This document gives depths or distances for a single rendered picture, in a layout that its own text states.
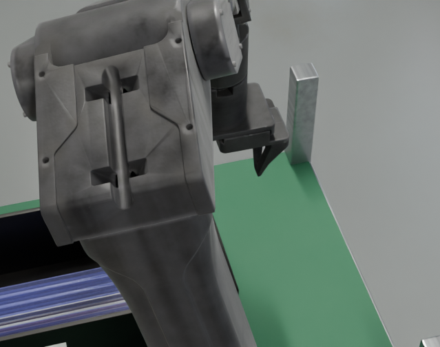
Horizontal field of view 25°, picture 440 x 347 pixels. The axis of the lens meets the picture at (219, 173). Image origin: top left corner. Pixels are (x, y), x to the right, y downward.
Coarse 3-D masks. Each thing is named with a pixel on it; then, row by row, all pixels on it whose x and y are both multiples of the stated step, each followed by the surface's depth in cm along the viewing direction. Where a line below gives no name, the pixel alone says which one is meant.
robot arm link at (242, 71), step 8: (240, 24) 92; (240, 32) 91; (248, 32) 91; (240, 40) 90; (248, 40) 91; (248, 48) 92; (240, 64) 92; (240, 72) 93; (216, 80) 92; (224, 80) 92; (232, 80) 92; (240, 80) 93; (216, 88) 93; (224, 88) 94
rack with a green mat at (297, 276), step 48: (288, 96) 129; (240, 192) 131; (288, 192) 131; (240, 240) 125; (288, 240) 125; (336, 240) 125; (240, 288) 120; (288, 288) 120; (336, 288) 120; (288, 336) 116; (336, 336) 116; (384, 336) 116
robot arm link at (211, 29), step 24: (120, 0) 54; (192, 0) 51; (216, 0) 49; (192, 24) 49; (216, 24) 48; (24, 48) 50; (216, 48) 48; (240, 48) 55; (24, 72) 50; (216, 72) 50; (24, 96) 50
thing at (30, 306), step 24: (0, 288) 115; (24, 288) 115; (48, 288) 115; (72, 288) 115; (96, 288) 115; (0, 312) 112; (24, 312) 112; (48, 312) 112; (72, 312) 112; (96, 312) 112; (0, 336) 110
